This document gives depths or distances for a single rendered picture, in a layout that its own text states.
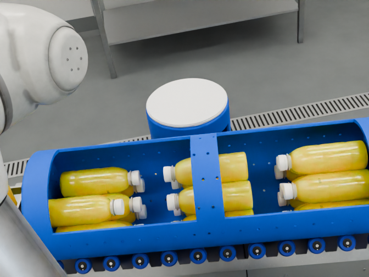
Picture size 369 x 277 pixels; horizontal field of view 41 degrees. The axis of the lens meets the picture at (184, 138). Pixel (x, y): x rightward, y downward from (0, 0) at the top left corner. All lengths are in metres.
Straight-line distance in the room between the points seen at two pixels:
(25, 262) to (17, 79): 0.18
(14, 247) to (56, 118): 3.15
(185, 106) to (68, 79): 1.15
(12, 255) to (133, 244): 0.72
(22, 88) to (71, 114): 3.11
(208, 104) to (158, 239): 0.61
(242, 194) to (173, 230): 0.18
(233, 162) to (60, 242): 0.45
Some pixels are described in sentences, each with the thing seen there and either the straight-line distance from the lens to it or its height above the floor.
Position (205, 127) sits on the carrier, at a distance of 1.60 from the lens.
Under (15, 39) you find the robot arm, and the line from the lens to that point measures 0.53.
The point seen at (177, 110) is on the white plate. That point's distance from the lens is 1.65.
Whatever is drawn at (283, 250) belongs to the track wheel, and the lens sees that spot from 1.31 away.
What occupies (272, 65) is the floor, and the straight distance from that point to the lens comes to 3.83.
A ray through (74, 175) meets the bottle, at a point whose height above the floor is 1.14.
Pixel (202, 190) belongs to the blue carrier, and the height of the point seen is 1.19.
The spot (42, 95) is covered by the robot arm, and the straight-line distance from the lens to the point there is 0.53.
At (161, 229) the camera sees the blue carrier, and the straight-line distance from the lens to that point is 1.17.
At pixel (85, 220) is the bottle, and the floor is 1.11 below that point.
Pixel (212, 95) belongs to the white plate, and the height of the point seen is 1.04.
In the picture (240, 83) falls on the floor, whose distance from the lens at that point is 3.63.
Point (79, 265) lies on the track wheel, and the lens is 1.35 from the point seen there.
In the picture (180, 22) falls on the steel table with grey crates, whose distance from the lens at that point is 3.92.
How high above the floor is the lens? 1.99
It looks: 39 degrees down
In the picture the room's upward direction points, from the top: 9 degrees counter-clockwise
